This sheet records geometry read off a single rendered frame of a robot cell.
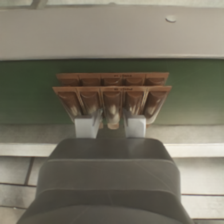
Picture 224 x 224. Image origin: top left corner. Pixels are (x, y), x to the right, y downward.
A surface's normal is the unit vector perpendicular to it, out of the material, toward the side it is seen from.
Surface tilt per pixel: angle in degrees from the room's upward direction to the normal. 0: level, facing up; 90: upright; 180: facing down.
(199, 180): 90
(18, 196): 90
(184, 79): 2
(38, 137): 90
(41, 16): 90
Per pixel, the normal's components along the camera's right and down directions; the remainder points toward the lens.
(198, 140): -0.02, -0.48
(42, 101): -0.01, 0.88
